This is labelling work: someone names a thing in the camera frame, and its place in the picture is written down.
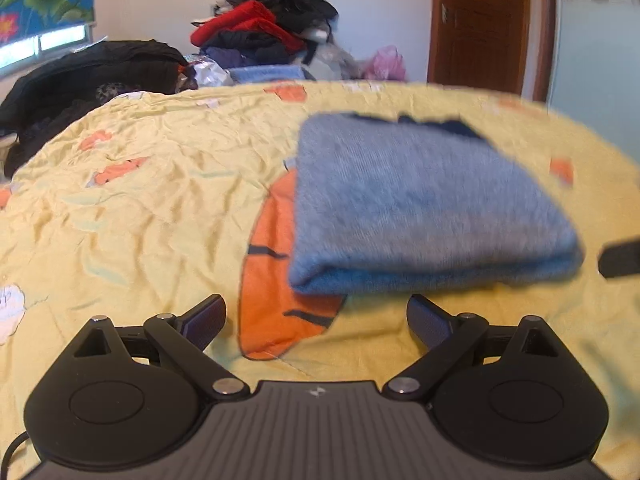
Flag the window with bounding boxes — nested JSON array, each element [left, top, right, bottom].
[[0, 25, 92, 76]]

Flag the black cable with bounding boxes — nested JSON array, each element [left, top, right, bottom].
[[0, 429, 33, 480]]

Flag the black jacket on bed side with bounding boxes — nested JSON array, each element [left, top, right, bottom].
[[1, 40, 194, 179]]

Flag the navy clothes in pile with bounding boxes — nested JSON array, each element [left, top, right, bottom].
[[200, 30, 292, 70]]

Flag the pink plastic bag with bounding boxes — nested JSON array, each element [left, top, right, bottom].
[[362, 46, 407, 81]]

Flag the white crumpled plastic bag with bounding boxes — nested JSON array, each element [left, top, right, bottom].
[[192, 60, 234, 88]]

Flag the yellow floral bed sheet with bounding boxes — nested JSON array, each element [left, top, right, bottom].
[[1, 82, 639, 479]]

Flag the brown wooden door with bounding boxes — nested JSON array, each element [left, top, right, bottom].
[[427, 0, 559, 103]]

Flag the red garment on pile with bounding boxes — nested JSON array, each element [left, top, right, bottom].
[[190, 0, 306, 53]]

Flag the grey knit sweater navy sleeves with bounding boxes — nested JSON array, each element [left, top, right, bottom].
[[288, 114, 584, 295]]

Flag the grey translucent plastic bag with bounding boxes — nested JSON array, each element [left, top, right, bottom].
[[302, 44, 362, 81]]

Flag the light blue folded towel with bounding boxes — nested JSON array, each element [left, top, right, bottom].
[[228, 64, 307, 84]]

